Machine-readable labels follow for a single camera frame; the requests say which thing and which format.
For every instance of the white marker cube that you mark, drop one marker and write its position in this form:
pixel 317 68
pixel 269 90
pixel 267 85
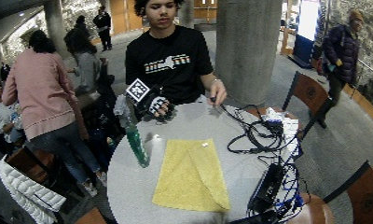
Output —
pixel 138 90

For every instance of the black electronics box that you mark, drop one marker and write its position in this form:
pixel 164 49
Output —
pixel 269 186

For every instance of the the person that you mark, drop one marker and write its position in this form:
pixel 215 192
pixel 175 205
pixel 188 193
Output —
pixel 170 56

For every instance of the white puffer jacket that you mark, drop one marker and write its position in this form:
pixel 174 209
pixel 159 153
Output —
pixel 27 191

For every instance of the grey concrete pillar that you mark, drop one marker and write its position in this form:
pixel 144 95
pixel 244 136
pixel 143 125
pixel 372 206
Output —
pixel 248 49

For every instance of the wooden chair with black frame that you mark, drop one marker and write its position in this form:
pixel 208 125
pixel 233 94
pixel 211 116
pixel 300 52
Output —
pixel 366 199
pixel 29 161
pixel 308 91

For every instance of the yellow towel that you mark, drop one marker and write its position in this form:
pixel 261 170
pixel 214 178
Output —
pixel 191 177

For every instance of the black bag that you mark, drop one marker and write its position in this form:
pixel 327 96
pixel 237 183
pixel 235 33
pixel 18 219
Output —
pixel 103 118

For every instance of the green plastic bottle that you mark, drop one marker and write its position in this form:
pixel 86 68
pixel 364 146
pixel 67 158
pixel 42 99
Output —
pixel 136 143

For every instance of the blue banner stand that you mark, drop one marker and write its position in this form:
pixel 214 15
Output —
pixel 305 43

